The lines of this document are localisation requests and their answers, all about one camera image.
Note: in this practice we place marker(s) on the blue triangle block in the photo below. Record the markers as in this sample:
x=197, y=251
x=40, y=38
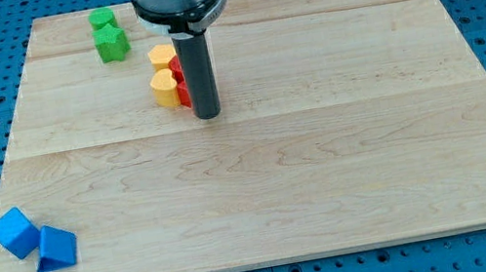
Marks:
x=57, y=249

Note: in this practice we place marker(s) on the wooden board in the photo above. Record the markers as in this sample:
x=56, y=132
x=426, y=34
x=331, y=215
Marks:
x=346, y=125

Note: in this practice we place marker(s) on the yellow heart block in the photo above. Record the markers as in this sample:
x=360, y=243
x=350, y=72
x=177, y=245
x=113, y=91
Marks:
x=164, y=88

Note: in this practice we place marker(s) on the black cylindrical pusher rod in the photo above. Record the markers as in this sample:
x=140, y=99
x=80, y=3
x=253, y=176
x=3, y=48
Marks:
x=198, y=74

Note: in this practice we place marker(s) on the red block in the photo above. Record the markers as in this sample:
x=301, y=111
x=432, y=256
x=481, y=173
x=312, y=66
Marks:
x=183, y=94
x=175, y=67

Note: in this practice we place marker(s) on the yellow pentagon block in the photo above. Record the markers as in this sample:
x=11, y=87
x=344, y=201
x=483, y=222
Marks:
x=161, y=55

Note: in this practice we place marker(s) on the green cylinder block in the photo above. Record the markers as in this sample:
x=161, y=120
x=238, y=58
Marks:
x=100, y=17

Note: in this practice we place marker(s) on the red lower block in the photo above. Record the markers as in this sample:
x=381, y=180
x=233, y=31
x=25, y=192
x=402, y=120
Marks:
x=183, y=94

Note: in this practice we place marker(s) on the red upper block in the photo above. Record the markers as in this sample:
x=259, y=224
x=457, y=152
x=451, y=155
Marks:
x=175, y=67

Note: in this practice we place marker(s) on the green star block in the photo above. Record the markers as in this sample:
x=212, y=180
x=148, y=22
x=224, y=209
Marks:
x=111, y=43

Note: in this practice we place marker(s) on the blue cube block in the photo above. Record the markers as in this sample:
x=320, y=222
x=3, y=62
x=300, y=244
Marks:
x=18, y=235

